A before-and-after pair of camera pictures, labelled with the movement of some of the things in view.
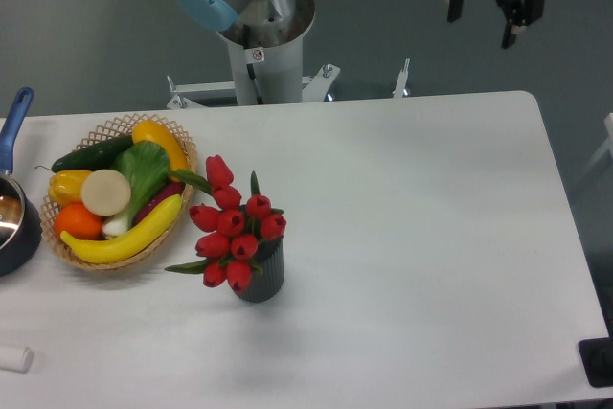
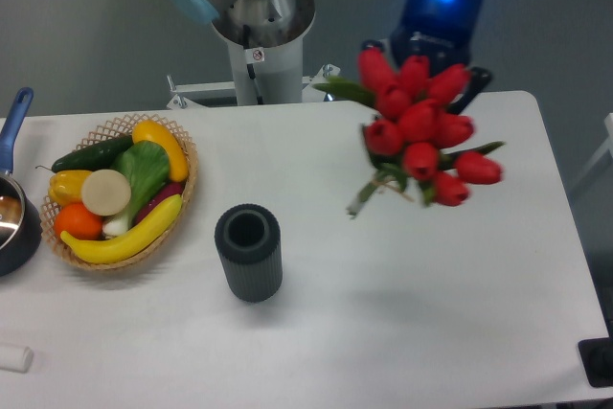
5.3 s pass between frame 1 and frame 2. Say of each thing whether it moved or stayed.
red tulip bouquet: moved
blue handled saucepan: stayed
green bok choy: stayed
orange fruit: stayed
